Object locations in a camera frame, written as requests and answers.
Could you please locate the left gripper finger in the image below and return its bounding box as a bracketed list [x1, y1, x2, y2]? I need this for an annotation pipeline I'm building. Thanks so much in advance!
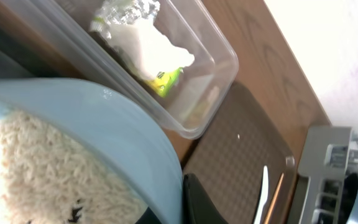
[183, 173, 227, 224]

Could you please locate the wooden chopstick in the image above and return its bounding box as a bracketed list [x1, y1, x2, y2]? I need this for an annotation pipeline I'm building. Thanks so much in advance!
[264, 173, 284, 224]

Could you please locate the light blue plastic knife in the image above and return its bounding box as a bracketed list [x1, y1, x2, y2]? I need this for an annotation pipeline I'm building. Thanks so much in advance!
[253, 166, 269, 224]

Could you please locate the light blue bowl with rice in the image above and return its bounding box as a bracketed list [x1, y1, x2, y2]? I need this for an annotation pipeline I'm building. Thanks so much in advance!
[0, 78, 184, 224]

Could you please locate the white tissue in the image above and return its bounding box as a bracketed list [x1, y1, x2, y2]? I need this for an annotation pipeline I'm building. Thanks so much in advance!
[109, 19, 195, 80]

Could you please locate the foil snack wrapper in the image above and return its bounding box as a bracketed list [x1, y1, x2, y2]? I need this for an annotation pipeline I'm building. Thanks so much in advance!
[89, 0, 184, 97]

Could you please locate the grey plastic dishwasher rack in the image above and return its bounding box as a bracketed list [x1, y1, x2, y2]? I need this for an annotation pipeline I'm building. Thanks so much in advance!
[287, 126, 358, 224]

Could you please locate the brown serving tray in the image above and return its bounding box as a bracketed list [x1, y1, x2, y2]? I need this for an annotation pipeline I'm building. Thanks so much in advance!
[183, 83, 296, 223]

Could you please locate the clear plastic bin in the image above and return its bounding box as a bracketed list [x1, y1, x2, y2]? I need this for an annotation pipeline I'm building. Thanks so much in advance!
[3, 0, 239, 139]

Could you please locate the pile of white rice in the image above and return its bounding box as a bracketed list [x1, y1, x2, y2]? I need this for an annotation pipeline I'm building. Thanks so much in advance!
[0, 110, 147, 223]

